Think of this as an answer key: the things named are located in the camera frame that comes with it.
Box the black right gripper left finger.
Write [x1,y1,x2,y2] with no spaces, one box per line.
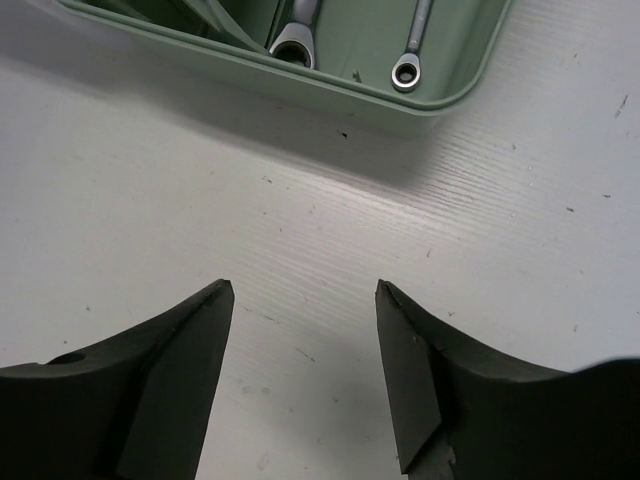
[1,280,234,479]

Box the large silver ratchet wrench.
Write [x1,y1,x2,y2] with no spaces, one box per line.
[269,0,321,70]

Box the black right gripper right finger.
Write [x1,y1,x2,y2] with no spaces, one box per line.
[375,281,639,479]

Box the green plastic toolbox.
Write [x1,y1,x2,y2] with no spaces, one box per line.
[61,0,511,137]

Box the small silver ratchet wrench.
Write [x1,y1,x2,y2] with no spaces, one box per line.
[391,0,433,93]

